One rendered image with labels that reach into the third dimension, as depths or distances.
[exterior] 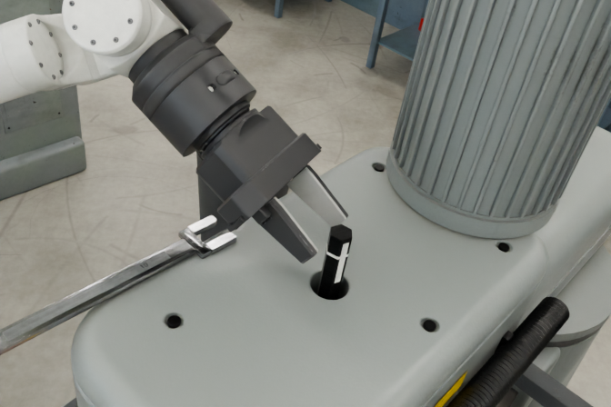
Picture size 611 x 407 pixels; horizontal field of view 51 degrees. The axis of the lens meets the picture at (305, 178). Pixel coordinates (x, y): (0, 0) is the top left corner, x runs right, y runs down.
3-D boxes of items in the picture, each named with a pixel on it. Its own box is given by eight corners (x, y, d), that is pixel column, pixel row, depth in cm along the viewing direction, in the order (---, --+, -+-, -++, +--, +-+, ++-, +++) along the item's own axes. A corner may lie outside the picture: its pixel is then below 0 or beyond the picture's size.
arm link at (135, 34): (132, 125, 51) (34, 20, 51) (169, 124, 62) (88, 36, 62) (234, 27, 50) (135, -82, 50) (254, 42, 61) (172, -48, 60)
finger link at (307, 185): (349, 216, 58) (303, 166, 58) (329, 231, 61) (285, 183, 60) (357, 207, 59) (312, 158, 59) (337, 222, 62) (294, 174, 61)
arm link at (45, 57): (163, 44, 54) (15, 91, 55) (189, 54, 62) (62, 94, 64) (138, -33, 53) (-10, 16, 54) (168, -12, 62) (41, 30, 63)
